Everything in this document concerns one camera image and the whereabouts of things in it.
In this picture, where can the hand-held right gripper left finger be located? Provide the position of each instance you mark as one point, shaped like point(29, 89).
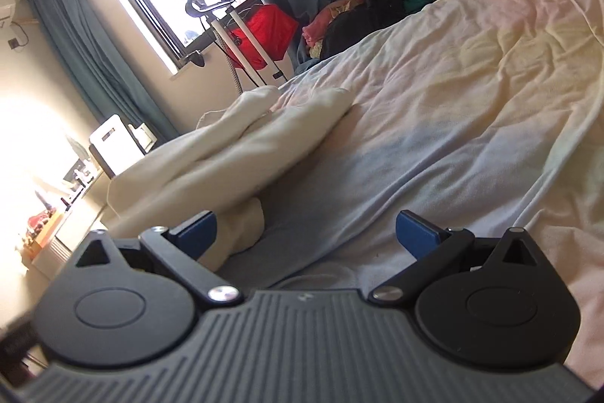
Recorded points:
point(200, 234)

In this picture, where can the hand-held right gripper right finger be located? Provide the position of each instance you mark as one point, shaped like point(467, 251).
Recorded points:
point(417, 234)

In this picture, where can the cream pants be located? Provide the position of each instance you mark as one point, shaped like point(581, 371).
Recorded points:
point(245, 148)

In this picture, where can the bed with pastel duvet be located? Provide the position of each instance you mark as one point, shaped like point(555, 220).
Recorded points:
point(448, 124)

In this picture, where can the white air purifier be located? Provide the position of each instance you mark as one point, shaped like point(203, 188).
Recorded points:
point(113, 136)

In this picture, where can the black steamer head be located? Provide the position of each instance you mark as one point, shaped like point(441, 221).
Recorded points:
point(196, 59)

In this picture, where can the white garment steamer stand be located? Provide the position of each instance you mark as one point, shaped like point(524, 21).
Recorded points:
point(222, 35)

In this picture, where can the red bag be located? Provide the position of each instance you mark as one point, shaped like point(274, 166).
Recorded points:
point(269, 30)

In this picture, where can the narrow teal curtain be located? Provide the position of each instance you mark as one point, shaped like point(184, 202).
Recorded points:
point(89, 49)

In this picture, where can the black garment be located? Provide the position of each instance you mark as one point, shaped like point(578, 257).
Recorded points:
point(358, 25)

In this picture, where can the pink garment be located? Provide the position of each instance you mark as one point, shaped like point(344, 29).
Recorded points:
point(316, 30)

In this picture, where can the white air conditioner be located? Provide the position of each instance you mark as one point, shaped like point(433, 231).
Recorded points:
point(5, 6)

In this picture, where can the black wall plug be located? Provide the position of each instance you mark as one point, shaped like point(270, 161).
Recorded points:
point(14, 43)

